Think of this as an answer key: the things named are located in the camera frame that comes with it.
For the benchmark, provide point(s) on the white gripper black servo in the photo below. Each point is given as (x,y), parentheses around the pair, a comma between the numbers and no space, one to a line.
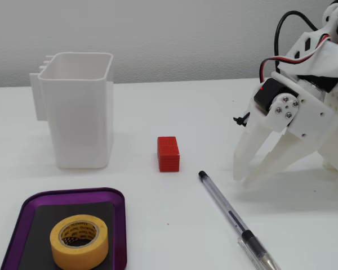
(308,113)

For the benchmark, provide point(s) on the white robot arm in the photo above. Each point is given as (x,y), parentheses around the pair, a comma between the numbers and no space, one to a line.
(315,45)

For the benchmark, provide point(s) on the yellow masking tape roll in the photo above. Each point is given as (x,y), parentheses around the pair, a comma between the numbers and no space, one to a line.
(79,253)

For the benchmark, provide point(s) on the white plastic box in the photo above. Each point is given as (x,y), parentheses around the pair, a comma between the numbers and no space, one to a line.
(79,118)

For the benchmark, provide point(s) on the red ribbed block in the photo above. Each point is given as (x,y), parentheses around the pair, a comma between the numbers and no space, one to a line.
(169,157)

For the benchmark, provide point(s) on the purple tray with black pad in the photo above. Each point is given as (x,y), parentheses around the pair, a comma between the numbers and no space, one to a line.
(33,225)

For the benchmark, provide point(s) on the clear black ballpoint pen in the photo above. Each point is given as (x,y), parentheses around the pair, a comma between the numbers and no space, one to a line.
(222,201)

